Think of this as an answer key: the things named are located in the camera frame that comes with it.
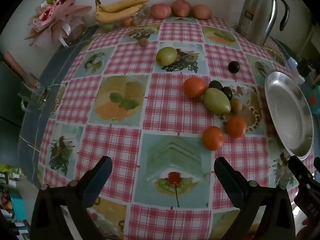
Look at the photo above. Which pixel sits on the small white device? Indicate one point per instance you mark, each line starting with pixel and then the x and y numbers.
pixel 292 63

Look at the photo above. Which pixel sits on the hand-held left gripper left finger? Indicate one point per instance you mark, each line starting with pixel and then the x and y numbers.
pixel 103 170

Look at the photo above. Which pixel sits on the round steel plate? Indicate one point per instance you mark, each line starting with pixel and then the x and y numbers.
pixel 287 110

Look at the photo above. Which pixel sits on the orange mandarin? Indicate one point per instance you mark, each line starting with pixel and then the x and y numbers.
pixel 236 127
pixel 194 87
pixel 213 138

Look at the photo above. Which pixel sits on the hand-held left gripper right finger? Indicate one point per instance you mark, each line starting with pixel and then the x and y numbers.
pixel 225 175

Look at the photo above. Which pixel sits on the clear plastic fruit container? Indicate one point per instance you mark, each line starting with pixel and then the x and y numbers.
pixel 110 26

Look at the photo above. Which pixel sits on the yellow banana bunch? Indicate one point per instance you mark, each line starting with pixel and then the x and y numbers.
pixel 112 16

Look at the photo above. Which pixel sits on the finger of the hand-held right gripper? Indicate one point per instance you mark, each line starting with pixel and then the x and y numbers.
pixel 298 170

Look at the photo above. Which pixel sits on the green mango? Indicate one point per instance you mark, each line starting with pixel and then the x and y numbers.
pixel 217 100

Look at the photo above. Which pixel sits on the round green apple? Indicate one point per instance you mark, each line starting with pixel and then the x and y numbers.
pixel 166 55

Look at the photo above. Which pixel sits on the red checkered printed tablecloth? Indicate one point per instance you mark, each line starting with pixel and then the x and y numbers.
pixel 112 142

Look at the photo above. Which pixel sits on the clear glass mug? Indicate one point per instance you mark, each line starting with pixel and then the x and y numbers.
pixel 33 96

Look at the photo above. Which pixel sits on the dark purple plum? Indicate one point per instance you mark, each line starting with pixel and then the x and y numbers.
pixel 215 84
pixel 233 66
pixel 227 92

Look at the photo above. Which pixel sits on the red apple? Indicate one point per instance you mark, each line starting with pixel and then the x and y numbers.
pixel 160 11
pixel 181 7
pixel 201 11

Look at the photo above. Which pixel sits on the teal box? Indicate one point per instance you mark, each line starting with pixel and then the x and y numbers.
pixel 315 100

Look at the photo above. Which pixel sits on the small brown kiwi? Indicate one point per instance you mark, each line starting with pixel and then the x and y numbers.
pixel 236 105

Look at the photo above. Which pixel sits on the small orange fruit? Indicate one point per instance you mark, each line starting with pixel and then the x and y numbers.
pixel 128 21

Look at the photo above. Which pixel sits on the blue grey table cover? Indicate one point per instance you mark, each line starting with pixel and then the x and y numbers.
pixel 62 62

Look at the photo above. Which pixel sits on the stainless steel thermos jug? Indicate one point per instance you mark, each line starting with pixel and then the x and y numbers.
pixel 257 12

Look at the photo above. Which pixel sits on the teal storage bin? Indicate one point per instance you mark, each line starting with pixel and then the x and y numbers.
pixel 18 206

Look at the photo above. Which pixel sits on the pink flower bouquet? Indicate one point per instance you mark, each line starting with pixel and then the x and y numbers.
pixel 47 12

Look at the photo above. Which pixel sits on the dark green cabinet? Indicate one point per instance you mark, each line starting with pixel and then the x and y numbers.
pixel 8 95

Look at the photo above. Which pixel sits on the small brown round fruit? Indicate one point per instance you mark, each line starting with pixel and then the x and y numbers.
pixel 143 42

